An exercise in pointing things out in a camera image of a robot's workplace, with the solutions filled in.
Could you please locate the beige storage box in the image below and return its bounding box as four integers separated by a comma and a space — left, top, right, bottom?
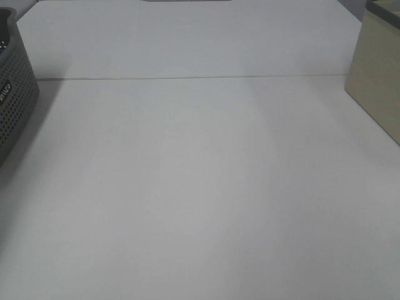
345, 1, 399, 143

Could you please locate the grey perforated plastic basket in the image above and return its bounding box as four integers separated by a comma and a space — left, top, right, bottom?
1, 7, 39, 163

